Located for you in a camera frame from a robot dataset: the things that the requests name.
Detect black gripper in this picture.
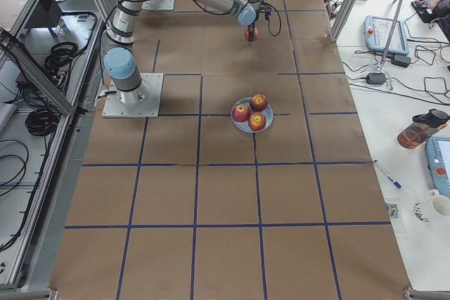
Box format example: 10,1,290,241
247,0,273,41

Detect red yellow apple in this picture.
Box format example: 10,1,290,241
244,27,259,42

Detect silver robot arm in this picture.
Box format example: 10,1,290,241
100,0,270,103

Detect red apple on plate rear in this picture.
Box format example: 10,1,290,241
250,93,268,112

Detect red apple on plate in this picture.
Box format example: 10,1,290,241
247,112,266,132
231,103,251,123
250,93,268,112

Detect red apple on plate outer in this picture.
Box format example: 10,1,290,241
231,103,251,123

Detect red apple on plate front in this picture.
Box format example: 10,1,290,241
247,112,266,132

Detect light blue plate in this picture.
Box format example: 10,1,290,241
231,97,274,133

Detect blue teach pendant far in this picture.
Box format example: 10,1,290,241
363,15,409,56

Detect blue teach pendant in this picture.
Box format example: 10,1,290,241
425,136,449,197
363,15,409,56

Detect black power adapter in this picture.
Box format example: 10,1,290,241
365,72,387,85

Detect grabber stick green tip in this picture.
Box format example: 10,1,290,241
378,0,404,74

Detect brown water bottle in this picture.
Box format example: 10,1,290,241
397,109,449,149

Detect white blue pen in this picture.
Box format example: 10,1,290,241
373,159,402,190

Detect blue teach pendant near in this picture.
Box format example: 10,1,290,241
425,136,449,197

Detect white mug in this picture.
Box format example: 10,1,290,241
413,189,449,223

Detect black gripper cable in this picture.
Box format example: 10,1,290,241
263,1,283,37

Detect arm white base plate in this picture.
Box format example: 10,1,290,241
102,73,164,118
141,0,175,12

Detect coiled black cables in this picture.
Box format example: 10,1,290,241
25,108,60,138

